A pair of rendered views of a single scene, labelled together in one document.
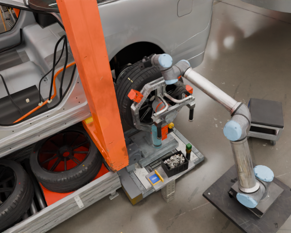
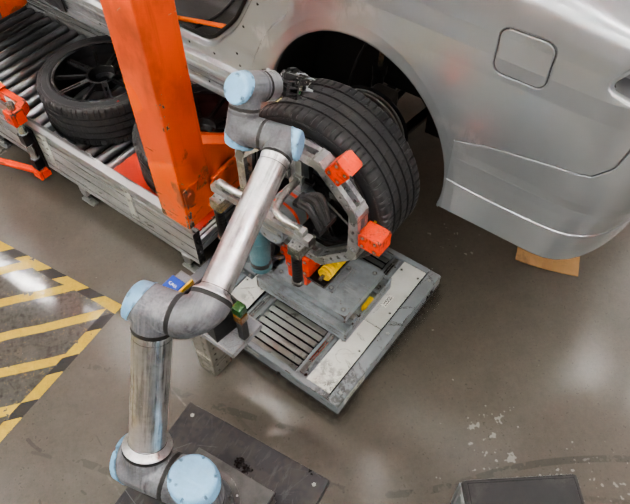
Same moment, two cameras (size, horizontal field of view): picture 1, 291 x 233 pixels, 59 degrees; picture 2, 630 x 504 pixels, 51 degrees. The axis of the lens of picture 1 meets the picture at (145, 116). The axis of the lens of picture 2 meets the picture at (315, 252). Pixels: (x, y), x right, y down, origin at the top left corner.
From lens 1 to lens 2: 197 cm
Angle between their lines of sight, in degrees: 43
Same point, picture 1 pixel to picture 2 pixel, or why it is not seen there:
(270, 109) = not seen: outside the picture
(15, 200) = (86, 111)
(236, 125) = (133, 294)
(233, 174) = (257, 460)
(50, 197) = (133, 162)
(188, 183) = (259, 395)
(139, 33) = (376, 28)
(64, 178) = (139, 150)
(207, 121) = (477, 398)
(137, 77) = (288, 102)
